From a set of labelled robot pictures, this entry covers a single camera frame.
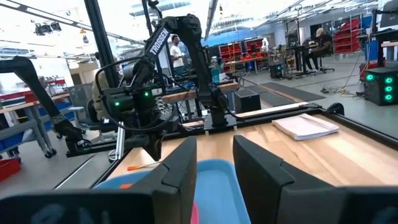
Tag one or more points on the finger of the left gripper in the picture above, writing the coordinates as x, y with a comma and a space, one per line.
152, 147

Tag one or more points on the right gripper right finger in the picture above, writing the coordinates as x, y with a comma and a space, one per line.
280, 199

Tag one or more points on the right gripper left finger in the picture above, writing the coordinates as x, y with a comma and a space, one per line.
155, 202

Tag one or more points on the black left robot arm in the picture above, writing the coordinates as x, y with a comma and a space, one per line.
192, 46

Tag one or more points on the background black robot arm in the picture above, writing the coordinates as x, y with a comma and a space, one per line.
34, 87

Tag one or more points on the orange plastic fork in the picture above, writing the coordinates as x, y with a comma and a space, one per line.
136, 167

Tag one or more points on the orange plastic spoon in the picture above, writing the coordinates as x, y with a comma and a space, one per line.
126, 186

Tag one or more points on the red plastic plate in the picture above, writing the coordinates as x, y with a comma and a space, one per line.
195, 214

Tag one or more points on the blue plastic tray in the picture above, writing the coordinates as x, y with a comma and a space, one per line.
214, 193

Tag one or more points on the wooden background table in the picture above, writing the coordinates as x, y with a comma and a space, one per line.
177, 96

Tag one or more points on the black office chair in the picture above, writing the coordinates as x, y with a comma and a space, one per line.
93, 124

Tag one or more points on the white notebook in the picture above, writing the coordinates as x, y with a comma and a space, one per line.
304, 126

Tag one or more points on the black box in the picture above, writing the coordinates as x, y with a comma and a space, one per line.
247, 101

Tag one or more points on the black floor mat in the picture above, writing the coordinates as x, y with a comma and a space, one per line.
289, 91

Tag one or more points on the red bin shelving unit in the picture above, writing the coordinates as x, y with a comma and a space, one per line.
346, 35
230, 51

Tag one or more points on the wooden workbench on wheels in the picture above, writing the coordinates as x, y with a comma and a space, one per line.
28, 109

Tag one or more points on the ceiling spot lights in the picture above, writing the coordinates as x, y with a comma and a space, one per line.
46, 28

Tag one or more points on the red floor bin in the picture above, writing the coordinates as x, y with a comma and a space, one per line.
8, 168

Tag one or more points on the computer tower with green lights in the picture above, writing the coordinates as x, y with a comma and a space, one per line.
381, 87

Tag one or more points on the black aluminium frame post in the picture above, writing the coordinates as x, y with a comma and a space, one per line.
101, 43

